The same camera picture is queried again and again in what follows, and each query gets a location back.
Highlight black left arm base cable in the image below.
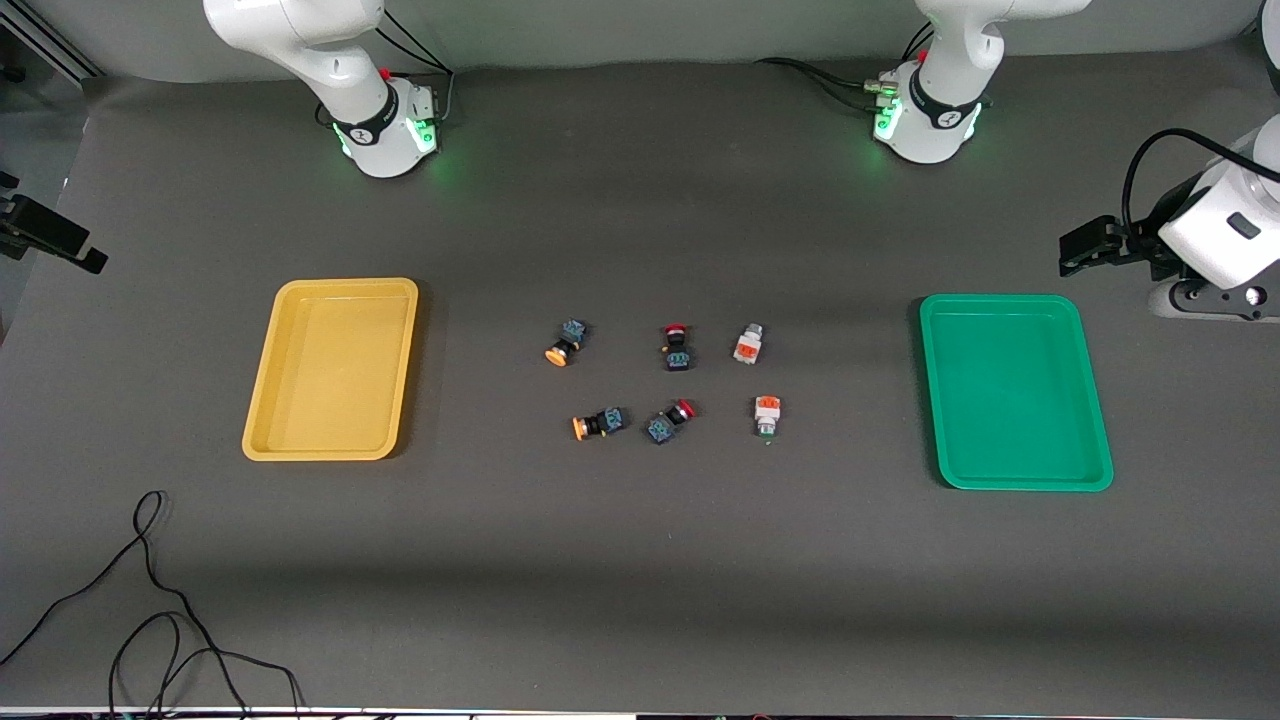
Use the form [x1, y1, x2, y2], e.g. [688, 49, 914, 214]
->
[754, 24, 937, 113]

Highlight yellow mushroom push button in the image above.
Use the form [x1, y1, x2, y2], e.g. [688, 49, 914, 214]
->
[571, 406, 630, 442]
[544, 319, 590, 368]

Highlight black arm base cable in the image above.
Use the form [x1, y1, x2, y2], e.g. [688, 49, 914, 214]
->
[374, 8, 457, 127]
[754, 24, 937, 113]

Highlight aluminium frame rail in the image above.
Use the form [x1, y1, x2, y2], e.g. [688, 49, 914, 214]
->
[0, 0, 103, 83]

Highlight thin black loose cable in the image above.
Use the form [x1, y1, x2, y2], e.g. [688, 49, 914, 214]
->
[0, 489, 304, 720]

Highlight black right arm base cable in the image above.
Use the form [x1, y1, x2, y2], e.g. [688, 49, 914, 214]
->
[374, 8, 457, 127]

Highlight green plastic tray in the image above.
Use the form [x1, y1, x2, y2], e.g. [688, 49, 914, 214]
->
[919, 293, 1115, 493]

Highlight yellow plastic tray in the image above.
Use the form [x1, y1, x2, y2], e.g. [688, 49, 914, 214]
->
[241, 278, 420, 463]

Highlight dark grey table mat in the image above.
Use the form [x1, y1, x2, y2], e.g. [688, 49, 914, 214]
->
[0, 45, 1280, 717]

